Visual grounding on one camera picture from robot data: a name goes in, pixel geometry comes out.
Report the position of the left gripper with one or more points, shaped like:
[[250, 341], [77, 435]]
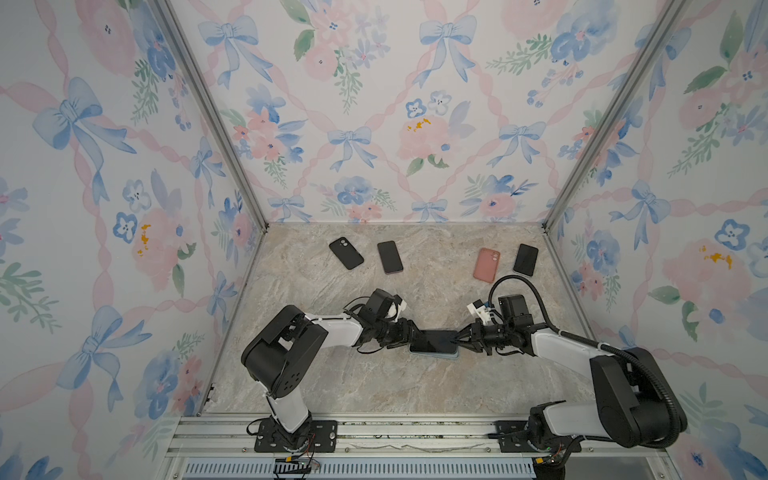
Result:
[[403, 337]]

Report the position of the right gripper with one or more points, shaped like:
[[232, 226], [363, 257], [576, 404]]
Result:
[[474, 343]]

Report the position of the blue phone black screen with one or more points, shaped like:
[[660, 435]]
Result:
[[436, 341]]

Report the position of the light blue phone case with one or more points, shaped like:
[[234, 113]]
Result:
[[439, 355]]

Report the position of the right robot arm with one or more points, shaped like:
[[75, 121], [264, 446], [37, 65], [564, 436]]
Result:
[[633, 404]]

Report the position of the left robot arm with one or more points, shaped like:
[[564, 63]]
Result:
[[279, 357]]

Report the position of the pink phone case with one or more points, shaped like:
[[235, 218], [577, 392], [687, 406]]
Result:
[[486, 265]]

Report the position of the phone with pink edge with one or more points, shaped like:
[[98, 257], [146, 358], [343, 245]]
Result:
[[390, 257]]

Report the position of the black phone far right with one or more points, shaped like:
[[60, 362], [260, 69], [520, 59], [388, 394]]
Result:
[[526, 260]]

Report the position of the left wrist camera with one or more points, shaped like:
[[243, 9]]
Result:
[[385, 306]]

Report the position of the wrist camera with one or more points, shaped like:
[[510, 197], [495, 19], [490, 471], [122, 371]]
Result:
[[510, 311], [385, 306]]

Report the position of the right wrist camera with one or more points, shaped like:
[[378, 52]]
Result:
[[510, 311]]

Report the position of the black phone case with camera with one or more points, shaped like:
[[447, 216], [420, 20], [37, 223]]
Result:
[[346, 253]]

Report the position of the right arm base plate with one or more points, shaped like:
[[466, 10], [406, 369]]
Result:
[[513, 435]]

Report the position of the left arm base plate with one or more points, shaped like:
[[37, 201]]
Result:
[[313, 436]]

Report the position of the aluminium rail frame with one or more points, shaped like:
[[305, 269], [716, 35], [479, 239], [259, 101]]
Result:
[[362, 446]]

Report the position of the right corner aluminium post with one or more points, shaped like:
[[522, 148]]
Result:
[[642, 64]]

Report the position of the corner aluminium post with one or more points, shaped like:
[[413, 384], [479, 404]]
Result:
[[642, 64], [179, 45]]

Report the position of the left corner aluminium post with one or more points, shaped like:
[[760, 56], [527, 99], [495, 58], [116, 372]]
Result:
[[179, 45]]

